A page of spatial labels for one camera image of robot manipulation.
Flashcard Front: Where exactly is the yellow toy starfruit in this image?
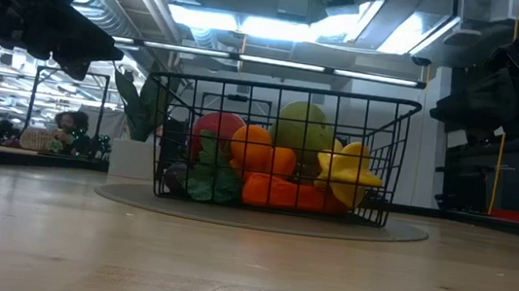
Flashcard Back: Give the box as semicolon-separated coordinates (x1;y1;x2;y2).
310;136;389;213

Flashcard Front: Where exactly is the red toy apple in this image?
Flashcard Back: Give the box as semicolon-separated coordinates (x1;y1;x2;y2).
187;108;248;167

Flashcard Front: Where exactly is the purple toy eggplant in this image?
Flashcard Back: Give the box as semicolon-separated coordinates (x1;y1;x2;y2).
159;160;193;197

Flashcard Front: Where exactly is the green toy pear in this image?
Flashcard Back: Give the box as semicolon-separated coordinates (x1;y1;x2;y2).
264;97;340;182

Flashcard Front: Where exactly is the orange tangerine cluster with leaves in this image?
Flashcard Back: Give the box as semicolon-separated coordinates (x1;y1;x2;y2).
183;118;301;213

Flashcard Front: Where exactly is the orange toy carrot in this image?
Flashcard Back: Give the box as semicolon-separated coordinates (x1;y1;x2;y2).
239;170;352;218

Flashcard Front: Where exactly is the woven wicker basket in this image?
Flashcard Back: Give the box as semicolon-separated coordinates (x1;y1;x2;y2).
19;126;56;153

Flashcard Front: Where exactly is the person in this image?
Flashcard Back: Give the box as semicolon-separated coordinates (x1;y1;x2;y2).
66;110;95;157
49;109;77;155

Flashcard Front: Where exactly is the black equipment rack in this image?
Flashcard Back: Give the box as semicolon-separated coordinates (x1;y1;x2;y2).
432;131;519;220

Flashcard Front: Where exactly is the snake plant in white pot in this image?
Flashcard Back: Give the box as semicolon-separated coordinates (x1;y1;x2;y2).
102;67;183;184

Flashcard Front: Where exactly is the red box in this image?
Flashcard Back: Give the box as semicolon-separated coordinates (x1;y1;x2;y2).
490;206;519;223

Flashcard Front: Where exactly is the long ceiling light strip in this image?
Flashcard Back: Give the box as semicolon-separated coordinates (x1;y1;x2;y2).
110;35;428;90

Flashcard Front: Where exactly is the round grey mat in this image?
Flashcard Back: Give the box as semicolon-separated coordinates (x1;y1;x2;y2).
92;178;432;251

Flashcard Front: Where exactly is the black metal stand frame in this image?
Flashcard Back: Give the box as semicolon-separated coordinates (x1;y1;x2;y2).
22;64;112;158

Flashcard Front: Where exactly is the silver ventilation duct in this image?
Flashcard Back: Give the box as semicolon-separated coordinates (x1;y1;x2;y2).
10;0;169;71

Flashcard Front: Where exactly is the yellow hanging cable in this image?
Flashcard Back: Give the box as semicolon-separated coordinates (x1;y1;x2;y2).
486;0;519;217

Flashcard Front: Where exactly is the black wire basket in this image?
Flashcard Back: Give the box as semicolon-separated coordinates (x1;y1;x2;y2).
134;69;424;232

